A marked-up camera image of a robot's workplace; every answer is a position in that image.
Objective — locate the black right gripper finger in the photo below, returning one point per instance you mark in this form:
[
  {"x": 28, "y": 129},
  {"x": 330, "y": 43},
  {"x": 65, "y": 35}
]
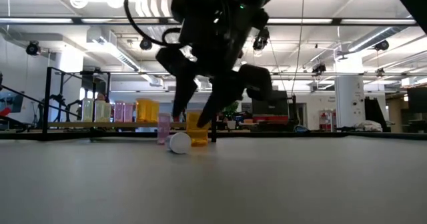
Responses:
[
  {"x": 227, "y": 94},
  {"x": 183, "y": 90}
]

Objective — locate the large orange pill bottle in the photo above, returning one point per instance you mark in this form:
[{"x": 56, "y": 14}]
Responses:
[
  {"x": 155, "y": 112},
  {"x": 143, "y": 110},
  {"x": 197, "y": 135}
]

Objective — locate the small pink pill bottle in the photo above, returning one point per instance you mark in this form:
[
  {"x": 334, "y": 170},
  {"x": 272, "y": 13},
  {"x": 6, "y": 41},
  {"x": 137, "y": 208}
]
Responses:
[
  {"x": 119, "y": 111},
  {"x": 163, "y": 130}
]

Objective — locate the red pill tube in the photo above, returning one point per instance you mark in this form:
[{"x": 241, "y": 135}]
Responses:
[{"x": 180, "y": 143}]

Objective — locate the pink pill tube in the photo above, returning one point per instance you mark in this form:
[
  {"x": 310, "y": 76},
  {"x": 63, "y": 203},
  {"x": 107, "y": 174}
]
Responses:
[{"x": 128, "y": 112}]

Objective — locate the yellow-green pill tube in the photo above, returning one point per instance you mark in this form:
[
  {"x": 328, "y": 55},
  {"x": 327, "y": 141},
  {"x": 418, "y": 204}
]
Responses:
[{"x": 101, "y": 111}]

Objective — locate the small yellow pill bottle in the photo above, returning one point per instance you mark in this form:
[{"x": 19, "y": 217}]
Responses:
[{"x": 87, "y": 110}]

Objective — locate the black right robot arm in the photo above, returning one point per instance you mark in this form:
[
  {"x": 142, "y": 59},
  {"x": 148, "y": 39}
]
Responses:
[{"x": 413, "y": 4}]

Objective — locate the red shelf unit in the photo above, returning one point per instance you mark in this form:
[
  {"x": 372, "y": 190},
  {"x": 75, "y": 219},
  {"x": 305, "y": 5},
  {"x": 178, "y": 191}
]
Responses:
[{"x": 327, "y": 119}]

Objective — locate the small potted plant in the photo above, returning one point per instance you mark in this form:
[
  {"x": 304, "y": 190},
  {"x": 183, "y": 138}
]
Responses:
[{"x": 231, "y": 110}]

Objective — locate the black monitor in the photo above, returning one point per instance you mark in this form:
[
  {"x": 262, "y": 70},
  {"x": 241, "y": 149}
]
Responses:
[
  {"x": 280, "y": 107},
  {"x": 417, "y": 100}
]

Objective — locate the grey table mat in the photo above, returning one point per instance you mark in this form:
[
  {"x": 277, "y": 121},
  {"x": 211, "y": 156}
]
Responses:
[{"x": 233, "y": 184}]

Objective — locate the white cloth pile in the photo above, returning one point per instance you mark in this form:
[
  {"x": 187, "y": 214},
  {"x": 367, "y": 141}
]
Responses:
[{"x": 368, "y": 126}]

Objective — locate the black overhead camera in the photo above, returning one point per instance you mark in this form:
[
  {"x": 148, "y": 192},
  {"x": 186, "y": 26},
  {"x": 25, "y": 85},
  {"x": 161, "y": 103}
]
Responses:
[
  {"x": 319, "y": 68},
  {"x": 261, "y": 43},
  {"x": 32, "y": 48},
  {"x": 381, "y": 45},
  {"x": 145, "y": 44}
]

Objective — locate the white rectangular air duct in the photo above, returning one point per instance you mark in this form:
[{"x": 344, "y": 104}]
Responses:
[{"x": 113, "y": 52}]

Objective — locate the black aluminium table frame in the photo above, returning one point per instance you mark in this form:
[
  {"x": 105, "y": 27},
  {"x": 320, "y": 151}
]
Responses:
[{"x": 300, "y": 134}]

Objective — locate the silver round ventilation duct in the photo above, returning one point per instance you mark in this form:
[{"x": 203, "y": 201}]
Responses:
[{"x": 377, "y": 37}]

